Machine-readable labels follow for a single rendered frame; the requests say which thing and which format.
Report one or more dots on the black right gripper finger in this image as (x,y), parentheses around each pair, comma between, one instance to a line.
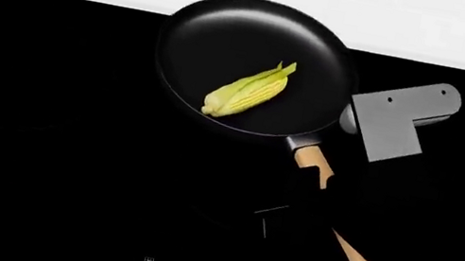
(274,222)
(320,203)

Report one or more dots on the black glass cooktop stove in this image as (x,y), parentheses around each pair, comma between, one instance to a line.
(59,53)

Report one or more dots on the yellow corn cob green husk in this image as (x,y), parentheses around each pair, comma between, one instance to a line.
(246,95)

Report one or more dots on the grey L-shaped camera bracket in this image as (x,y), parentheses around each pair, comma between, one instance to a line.
(389,124)

